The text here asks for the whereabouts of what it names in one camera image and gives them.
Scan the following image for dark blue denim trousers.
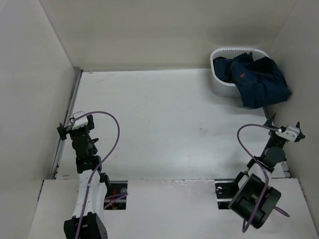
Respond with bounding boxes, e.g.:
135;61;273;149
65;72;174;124
213;52;292;109

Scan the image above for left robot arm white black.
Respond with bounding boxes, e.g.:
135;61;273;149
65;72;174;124
57;121;112;239

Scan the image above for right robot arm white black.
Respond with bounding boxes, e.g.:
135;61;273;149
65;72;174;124
228;116;306;233

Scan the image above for white plastic laundry basket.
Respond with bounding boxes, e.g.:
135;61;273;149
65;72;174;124
210;47;269;98

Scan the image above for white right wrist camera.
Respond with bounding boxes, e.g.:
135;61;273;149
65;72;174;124
276;125;298;142

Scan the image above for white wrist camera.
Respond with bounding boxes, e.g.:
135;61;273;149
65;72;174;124
276;125;298;142
69;111;89;130

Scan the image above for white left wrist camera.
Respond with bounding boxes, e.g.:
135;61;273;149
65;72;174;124
69;111;89;130

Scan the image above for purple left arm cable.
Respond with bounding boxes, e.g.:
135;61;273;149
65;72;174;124
73;111;129;239

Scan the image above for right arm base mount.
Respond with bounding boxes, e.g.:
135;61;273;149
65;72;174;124
215;180;239;210

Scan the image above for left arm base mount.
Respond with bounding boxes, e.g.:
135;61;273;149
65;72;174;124
104;181;128;210

